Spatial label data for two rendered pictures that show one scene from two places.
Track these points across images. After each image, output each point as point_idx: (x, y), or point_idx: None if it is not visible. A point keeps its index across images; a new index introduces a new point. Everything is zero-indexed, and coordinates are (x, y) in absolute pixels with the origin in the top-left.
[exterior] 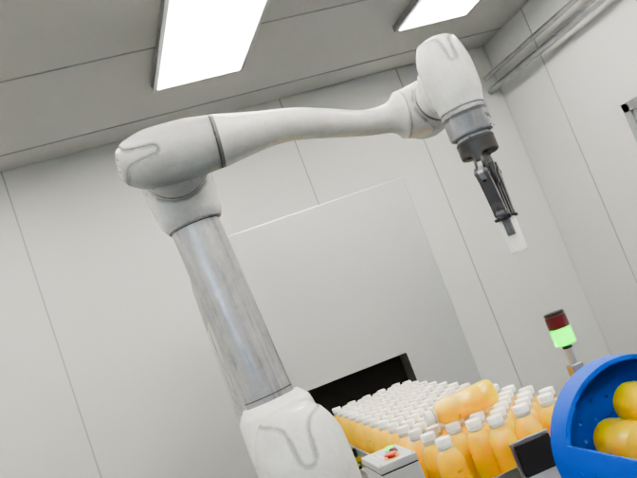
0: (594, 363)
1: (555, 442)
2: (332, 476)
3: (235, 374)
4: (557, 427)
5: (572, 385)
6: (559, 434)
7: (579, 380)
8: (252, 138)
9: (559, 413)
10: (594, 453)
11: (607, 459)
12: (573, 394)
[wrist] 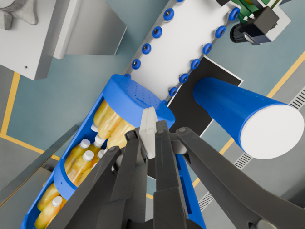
0: (132, 114)
1: (108, 82)
2: None
3: None
4: (107, 87)
5: (117, 102)
6: (105, 88)
7: (117, 107)
8: None
9: (109, 91)
10: (90, 111)
11: (86, 117)
12: (110, 104)
